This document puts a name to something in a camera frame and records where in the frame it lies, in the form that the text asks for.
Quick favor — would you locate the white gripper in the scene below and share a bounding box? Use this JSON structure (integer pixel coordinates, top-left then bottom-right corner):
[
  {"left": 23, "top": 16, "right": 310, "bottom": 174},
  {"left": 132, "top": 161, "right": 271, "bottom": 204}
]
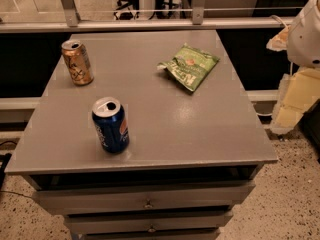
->
[{"left": 266, "top": 0, "right": 320, "bottom": 135}]

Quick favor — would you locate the orange soda can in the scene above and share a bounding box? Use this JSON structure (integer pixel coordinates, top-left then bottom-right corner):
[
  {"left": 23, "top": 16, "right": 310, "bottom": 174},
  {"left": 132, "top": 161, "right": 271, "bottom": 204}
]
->
[{"left": 61, "top": 39, "right": 94, "bottom": 86}]

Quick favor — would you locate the blue Pepsi can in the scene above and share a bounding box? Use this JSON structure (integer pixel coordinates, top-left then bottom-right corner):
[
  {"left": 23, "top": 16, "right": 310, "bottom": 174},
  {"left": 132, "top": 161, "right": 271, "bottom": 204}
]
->
[{"left": 92, "top": 97, "right": 129, "bottom": 154}]

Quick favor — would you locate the green chip bag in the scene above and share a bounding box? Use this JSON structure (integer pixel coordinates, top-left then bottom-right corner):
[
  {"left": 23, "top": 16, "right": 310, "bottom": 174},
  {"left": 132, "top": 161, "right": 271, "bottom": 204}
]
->
[{"left": 157, "top": 43, "right": 220, "bottom": 92}]

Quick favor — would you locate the metal window railing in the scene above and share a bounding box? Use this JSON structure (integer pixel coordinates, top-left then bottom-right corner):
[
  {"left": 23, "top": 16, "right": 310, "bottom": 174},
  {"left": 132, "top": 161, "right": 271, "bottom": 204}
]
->
[{"left": 0, "top": 0, "right": 308, "bottom": 33}]

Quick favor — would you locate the grey drawer cabinet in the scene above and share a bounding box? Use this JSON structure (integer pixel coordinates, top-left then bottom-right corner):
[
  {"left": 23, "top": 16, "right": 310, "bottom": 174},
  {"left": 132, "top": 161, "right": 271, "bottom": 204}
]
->
[{"left": 7, "top": 30, "right": 277, "bottom": 240}]

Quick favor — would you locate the top grey drawer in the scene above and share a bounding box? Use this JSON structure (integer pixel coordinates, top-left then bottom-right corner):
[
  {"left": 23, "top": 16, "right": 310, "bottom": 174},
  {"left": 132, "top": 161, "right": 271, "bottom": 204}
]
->
[{"left": 33, "top": 180, "right": 255, "bottom": 215}]

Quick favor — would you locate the grey drawer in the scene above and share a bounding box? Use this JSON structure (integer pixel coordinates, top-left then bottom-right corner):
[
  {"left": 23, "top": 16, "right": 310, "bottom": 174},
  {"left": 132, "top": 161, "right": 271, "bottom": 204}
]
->
[
  {"left": 65, "top": 211, "right": 233, "bottom": 234},
  {"left": 33, "top": 180, "right": 255, "bottom": 215}
]

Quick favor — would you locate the middle grey drawer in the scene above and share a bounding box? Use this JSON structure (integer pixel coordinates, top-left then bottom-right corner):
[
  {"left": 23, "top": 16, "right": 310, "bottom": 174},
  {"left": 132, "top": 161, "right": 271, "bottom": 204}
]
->
[{"left": 65, "top": 211, "right": 233, "bottom": 234}]

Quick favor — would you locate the white cable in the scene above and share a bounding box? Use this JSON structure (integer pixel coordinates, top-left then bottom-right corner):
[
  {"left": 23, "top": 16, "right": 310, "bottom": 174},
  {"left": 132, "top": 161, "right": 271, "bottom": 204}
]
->
[{"left": 269, "top": 14, "right": 289, "bottom": 29}]

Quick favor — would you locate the black floor cable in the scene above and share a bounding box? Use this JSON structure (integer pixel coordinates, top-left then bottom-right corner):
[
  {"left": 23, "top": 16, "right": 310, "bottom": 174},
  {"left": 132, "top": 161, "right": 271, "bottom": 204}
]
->
[{"left": 0, "top": 140, "right": 34, "bottom": 200}]

